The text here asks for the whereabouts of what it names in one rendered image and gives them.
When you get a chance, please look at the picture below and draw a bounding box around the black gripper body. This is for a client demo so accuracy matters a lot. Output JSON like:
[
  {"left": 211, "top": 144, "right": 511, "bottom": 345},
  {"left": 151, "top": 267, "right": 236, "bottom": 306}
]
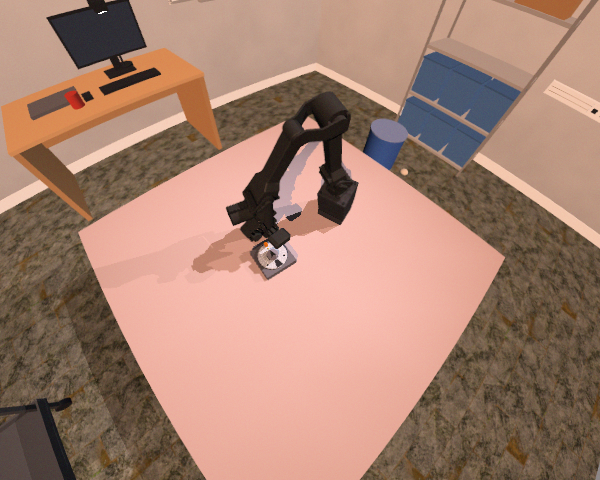
[{"left": 254, "top": 209, "right": 290, "bottom": 249}]

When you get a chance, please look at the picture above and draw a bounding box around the white round flange plate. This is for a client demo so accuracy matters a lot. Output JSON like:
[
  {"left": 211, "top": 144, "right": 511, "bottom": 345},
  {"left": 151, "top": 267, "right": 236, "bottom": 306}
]
[{"left": 258, "top": 242, "right": 287, "bottom": 269}]

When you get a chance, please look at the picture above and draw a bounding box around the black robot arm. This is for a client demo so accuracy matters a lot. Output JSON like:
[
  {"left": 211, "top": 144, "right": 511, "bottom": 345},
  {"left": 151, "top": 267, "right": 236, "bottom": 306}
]
[{"left": 226, "top": 91, "right": 354, "bottom": 242}]

